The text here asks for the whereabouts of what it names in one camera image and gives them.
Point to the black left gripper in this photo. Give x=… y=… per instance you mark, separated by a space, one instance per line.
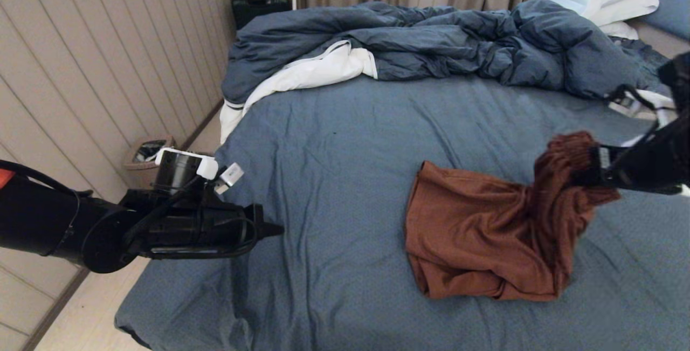
x=188 y=232

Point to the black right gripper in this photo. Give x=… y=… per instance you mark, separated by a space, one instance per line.
x=657 y=167

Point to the rust brown shorts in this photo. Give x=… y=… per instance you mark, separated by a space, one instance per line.
x=485 y=232

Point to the blue bed sheet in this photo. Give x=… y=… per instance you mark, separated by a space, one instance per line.
x=323 y=124

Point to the black bin liner bag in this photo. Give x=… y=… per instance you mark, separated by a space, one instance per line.
x=148 y=152

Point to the beige trash bin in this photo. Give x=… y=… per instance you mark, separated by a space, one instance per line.
x=137 y=170

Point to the small white pillow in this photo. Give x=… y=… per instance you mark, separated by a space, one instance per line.
x=620 y=30

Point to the white blanket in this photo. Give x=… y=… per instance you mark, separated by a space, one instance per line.
x=312 y=69

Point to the flat white pillow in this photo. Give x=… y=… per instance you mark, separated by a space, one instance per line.
x=628 y=8

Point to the rumpled dark blue duvet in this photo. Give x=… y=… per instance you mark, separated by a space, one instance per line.
x=458 y=38

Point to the black suitcase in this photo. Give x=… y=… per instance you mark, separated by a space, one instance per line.
x=259 y=8

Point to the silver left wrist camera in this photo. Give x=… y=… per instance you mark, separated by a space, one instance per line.
x=232 y=173

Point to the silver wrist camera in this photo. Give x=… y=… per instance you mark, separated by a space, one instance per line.
x=625 y=104
x=232 y=173

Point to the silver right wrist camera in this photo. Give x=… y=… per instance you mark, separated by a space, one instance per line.
x=625 y=104

